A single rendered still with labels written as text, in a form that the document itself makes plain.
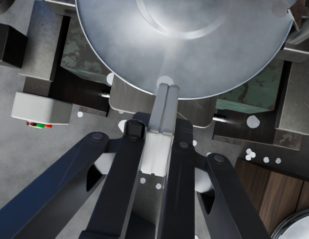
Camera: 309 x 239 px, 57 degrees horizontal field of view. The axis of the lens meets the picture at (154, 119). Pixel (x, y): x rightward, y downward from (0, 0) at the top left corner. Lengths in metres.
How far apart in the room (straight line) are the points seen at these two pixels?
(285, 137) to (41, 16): 0.50
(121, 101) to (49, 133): 0.88
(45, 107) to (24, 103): 0.04
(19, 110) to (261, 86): 0.45
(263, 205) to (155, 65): 0.60
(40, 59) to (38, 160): 0.75
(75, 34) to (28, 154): 0.80
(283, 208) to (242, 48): 0.59
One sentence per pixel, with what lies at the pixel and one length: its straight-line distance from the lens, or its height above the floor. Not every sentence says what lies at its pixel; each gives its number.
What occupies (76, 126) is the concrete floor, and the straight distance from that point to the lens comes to 1.21.
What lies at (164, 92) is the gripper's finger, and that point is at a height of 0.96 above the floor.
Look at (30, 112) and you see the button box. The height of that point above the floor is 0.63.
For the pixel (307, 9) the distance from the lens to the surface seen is 0.44.
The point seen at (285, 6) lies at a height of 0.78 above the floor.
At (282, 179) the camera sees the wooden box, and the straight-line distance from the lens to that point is 0.89.
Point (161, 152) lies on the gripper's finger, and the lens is 0.16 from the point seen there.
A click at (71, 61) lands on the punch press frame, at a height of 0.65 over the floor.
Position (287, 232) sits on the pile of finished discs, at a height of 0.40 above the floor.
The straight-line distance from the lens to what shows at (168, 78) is 0.38.
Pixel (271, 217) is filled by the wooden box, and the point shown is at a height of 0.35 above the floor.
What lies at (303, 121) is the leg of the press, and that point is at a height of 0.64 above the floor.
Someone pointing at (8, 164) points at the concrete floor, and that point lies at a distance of 1.32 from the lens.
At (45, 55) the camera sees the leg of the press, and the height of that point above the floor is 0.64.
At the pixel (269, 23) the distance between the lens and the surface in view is 0.42.
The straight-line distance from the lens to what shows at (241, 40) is 0.41.
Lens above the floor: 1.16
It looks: 88 degrees down
